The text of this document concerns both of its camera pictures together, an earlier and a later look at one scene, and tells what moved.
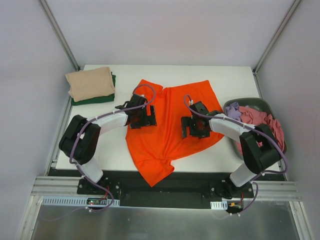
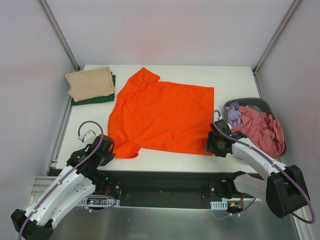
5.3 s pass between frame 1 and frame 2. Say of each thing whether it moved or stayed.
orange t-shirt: moved
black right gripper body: moved
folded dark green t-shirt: stayed
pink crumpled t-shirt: stayed
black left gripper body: moved
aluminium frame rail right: stayed
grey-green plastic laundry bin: stayed
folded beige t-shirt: stayed
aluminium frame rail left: stayed
